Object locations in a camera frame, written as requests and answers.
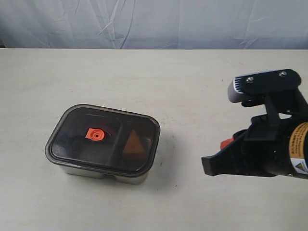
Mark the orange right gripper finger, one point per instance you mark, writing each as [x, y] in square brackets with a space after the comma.
[225, 143]

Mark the steel two-compartment lunch box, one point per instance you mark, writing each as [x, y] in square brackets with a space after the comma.
[99, 175]

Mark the dark transparent lunch box lid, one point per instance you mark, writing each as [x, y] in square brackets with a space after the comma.
[67, 146]

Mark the red toy sausage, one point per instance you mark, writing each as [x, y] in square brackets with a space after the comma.
[99, 133]

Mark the blue-grey backdrop cloth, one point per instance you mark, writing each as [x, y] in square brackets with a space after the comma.
[154, 24]

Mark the yellow toy cheese wedge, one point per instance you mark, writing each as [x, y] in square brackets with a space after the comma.
[133, 145]

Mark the black and grey right robot arm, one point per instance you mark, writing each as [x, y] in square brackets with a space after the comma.
[298, 148]

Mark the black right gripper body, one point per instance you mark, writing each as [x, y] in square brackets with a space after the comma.
[259, 151]

